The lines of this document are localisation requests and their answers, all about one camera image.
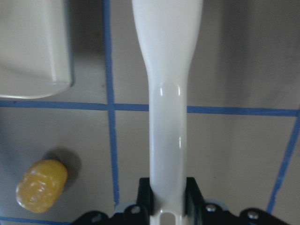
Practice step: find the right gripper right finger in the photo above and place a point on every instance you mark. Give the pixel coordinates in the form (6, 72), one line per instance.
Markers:
(202, 212)

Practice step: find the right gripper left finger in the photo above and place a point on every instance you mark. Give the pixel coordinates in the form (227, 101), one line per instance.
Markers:
(134, 214)

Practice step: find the beige hand brush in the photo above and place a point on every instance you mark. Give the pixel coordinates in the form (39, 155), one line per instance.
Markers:
(167, 32)

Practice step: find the beige plastic dustpan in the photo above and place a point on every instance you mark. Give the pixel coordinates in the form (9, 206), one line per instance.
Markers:
(35, 48)

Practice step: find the yellow crumpled bread toy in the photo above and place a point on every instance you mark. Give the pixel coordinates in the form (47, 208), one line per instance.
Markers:
(41, 185)

